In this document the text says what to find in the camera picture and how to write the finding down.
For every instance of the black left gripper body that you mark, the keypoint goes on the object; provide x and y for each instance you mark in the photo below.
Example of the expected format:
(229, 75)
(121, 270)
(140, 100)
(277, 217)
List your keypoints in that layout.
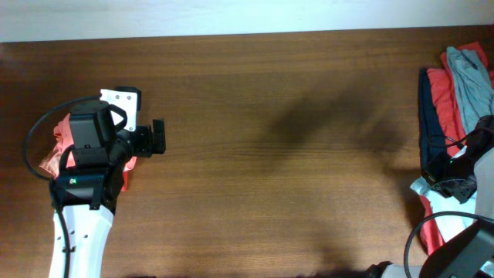
(141, 140)

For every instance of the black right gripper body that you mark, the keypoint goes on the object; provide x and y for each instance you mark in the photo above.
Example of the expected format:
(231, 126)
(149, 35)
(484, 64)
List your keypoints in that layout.
(455, 177)

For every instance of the light grey-blue t-shirt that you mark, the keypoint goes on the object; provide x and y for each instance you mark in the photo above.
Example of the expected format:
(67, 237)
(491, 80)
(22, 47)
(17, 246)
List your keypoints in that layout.
(473, 87)

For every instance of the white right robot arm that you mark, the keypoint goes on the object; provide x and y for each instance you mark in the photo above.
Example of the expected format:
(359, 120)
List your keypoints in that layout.
(466, 254)

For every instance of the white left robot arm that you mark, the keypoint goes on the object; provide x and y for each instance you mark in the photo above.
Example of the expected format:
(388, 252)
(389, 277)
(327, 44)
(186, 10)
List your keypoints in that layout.
(91, 176)

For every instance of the navy blue garment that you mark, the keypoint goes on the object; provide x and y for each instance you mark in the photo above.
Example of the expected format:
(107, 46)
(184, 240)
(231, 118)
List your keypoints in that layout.
(428, 122)

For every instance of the folded red shirt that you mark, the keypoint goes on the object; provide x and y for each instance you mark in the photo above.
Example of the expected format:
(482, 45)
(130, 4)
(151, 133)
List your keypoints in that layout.
(124, 187)

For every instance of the white garment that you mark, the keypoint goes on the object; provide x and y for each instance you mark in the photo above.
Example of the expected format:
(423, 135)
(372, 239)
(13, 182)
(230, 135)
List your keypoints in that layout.
(449, 226)

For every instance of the orange-red crumpled garment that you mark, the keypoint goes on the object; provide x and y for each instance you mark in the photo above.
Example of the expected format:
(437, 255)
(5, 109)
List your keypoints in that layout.
(429, 232)

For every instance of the folded pink shirt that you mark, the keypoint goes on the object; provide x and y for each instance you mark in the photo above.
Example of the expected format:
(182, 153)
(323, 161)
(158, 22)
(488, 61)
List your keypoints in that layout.
(64, 139)

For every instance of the red printed t-shirt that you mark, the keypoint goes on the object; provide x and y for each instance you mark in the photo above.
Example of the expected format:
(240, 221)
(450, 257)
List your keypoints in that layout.
(443, 94)

